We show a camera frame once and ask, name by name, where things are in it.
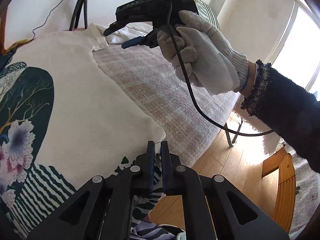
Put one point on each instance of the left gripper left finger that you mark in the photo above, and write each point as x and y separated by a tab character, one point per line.
102	207

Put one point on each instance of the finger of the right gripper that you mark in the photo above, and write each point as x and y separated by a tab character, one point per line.
132	42
115	26

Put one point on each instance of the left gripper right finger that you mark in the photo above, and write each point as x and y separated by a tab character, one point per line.
213	207

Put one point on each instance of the cream floral print garment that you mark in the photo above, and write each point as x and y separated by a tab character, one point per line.
63	121

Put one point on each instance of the right forearm dark sleeve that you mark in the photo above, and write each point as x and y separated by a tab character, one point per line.
288	109

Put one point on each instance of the folded white clothes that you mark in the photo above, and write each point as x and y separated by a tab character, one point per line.
132	30

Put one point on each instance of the striped clothes pile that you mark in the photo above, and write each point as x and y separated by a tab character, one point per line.
147	230

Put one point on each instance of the right hand in white glove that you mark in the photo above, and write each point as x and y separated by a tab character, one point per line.
208	57

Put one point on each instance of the pink plaid bed cover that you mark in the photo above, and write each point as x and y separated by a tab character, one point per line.
150	82

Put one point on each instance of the green striped white pillow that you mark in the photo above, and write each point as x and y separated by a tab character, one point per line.
207	13

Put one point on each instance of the wooden chair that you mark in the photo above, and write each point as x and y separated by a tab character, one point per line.
286	192

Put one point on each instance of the black ring light tripod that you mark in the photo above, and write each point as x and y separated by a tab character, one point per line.
81	5

